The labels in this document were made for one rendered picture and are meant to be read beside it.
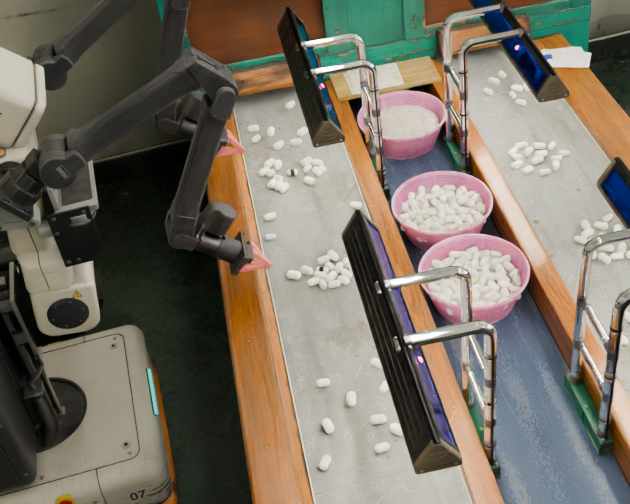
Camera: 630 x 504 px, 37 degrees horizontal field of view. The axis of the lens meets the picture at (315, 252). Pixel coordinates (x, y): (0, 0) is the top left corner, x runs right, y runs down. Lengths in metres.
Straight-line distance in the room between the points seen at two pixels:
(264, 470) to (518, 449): 0.54
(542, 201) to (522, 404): 0.64
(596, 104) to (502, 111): 0.27
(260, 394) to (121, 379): 0.88
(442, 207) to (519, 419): 0.68
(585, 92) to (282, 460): 1.53
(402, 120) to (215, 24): 0.64
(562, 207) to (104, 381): 1.42
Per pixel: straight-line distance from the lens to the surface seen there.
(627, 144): 2.73
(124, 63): 3.92
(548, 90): 2.37
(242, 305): 2.29
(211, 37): 2.99
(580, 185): 2.61
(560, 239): 2.44
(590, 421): 2.08
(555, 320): 2.23
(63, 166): 2.03
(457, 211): 2.54
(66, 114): 4.01
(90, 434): 2.79
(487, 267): 2.35
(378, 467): 1.96
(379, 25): 3.05
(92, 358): 2.99
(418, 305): 2.23
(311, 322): 2.25
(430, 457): 1.55
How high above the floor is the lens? 2.33
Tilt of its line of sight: 41 degrees down
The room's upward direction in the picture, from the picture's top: 9 degrees counter-clockwise
